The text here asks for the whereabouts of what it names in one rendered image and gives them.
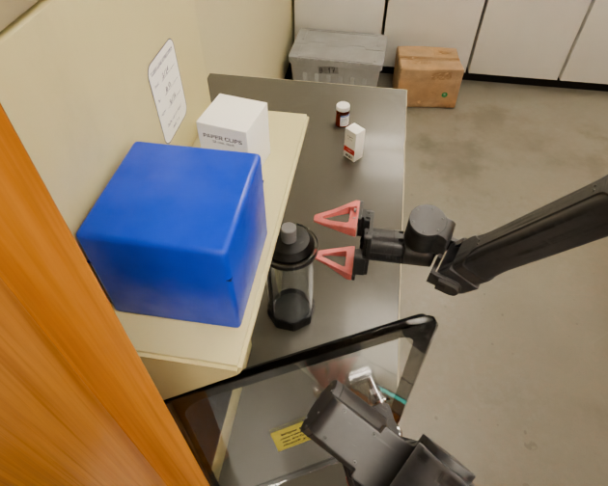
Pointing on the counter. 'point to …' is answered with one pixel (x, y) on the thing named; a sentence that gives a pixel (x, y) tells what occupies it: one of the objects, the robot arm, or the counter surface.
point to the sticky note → (289, 437)
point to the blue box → (179, 232)
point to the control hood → (182, 361)
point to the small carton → (235, 125)
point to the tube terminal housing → (92, 89)
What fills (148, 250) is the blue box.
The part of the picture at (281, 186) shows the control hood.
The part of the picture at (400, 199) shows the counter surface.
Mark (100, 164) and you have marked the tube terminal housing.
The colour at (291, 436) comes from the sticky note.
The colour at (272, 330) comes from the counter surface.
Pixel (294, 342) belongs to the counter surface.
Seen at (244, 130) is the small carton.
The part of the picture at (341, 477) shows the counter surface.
